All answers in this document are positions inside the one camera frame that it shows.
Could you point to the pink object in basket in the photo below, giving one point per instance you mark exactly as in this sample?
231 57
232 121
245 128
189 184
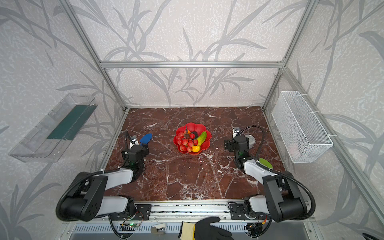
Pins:
294 150

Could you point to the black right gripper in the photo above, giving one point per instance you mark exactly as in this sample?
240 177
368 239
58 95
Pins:
235 144

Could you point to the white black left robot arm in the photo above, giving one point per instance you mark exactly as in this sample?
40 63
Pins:
85 199

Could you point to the red flower-shaped fruit bowl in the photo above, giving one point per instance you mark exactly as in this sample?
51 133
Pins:
199 128

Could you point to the white wire mesh basket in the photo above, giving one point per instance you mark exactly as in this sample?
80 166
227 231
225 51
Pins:
298 123

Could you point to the dark fake avocado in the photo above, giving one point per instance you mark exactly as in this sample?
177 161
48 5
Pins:
194 135

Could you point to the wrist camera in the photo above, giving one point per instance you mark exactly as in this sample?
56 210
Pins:
236 130
133 141

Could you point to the blue toy garden trowel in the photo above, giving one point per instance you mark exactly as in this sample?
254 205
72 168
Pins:
146 139

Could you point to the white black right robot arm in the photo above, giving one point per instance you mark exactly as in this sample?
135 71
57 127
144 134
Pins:
284 197

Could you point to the round silver metal lid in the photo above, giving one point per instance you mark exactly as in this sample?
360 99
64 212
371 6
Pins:
252 140

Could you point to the red fake grape bunch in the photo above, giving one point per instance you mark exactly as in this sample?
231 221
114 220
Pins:
185 143

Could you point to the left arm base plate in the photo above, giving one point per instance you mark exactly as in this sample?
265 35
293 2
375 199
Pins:
140 213

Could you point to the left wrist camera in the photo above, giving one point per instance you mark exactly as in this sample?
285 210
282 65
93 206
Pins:
133 141

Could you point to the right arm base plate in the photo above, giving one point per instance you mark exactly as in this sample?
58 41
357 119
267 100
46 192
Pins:
244 212

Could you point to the black and yellow gloved hand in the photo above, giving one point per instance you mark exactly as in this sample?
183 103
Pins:
203 230

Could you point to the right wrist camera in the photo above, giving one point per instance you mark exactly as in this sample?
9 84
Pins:
236 130

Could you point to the clear plastic wall shelf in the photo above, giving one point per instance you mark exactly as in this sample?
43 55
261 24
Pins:
50 138

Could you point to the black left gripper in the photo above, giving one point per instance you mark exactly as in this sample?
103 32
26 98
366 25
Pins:
132 151

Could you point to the green fake leaf fruit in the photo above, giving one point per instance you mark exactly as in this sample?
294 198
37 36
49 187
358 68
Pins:
265 163

